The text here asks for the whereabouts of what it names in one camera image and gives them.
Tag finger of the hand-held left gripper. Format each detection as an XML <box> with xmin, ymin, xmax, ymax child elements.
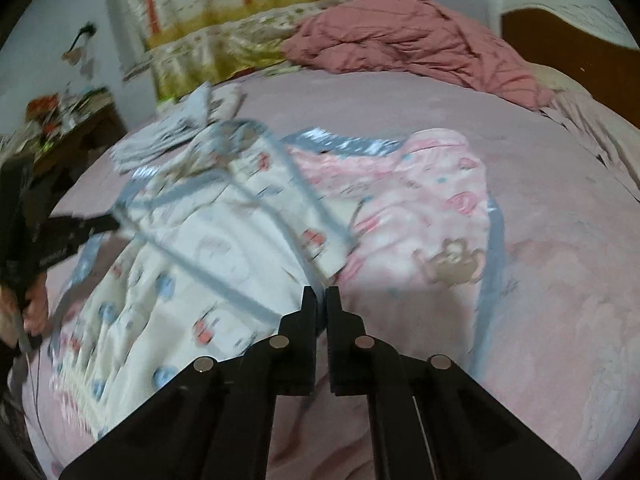
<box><xmin>37</xmin><ymin>214</ymin><xmax>122</xmax><ymax>271</ymax></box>

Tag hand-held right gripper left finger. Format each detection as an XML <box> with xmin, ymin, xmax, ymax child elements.
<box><xmin>59</xmin><ymin>285</ymin><xmax>319</xmax><ymax>480</ymax></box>

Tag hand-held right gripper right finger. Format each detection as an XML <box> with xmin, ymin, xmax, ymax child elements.
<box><xmin>325</xmin><ymin>285</ymin><xmax>583</xmax><ymax>480</ymax></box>

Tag cream cat print pants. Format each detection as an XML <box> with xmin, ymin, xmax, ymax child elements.
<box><xmin>47</xmin><ymin>119</ymin><xmax>358</xmax><ymax>433</ymax></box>

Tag folded white cartoon print pants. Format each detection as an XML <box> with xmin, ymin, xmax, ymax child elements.
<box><xmin>111</xmin><ymin>81</ymin><xmax>247</xmax><ymax>171</ymax></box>

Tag pink print pants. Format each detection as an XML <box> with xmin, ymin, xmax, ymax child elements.
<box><xmin>287</xmin><ymin>127</ymin><xmax>493</xmax><ymax>291</ymax></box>

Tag person's left hand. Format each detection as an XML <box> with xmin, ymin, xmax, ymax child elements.
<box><xmin>22</xmin><ymin>277</ymin><xmax>49</xmax><ymax>337</ymax></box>

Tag dark wooden desk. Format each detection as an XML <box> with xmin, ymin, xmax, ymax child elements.
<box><xmin>0</xmin><ymin>87</ymin><xmax>128</xmax><ymax>196</ymax></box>

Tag red cardboard box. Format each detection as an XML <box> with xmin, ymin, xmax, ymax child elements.
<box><xmin>26</xmin><ymin>95</ymin><xmax>58</xmax><ymax>121</ymax></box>

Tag tree print curtain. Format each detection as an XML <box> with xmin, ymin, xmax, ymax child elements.
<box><xmin>122</xmin><ymin>0</ymin><xmax>431</xmax><ymax>103</ymax></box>

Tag pink plaid quilt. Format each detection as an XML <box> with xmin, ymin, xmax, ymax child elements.
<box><xmin>280</xmin><ymin>0</ymin><xmax>553</xmax><ymax>111</ymax></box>

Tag cream pillow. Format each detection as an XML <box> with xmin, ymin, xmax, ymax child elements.
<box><xmin>527</xmin><ymin>61</ymin><xmax>583</xmax><ymax>95</ymax></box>

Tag pink wall lamp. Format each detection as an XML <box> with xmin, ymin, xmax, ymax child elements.
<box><xmin>61</xmin><ymin>21</ymin><xmax>98</xmax><ymax>66</ymax></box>

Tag wooden headboard with white frame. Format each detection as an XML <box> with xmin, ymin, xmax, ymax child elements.
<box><xmin>492</xmin><ymin>0</ymin><xmax>640</xmax><ymax>128</ymax></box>

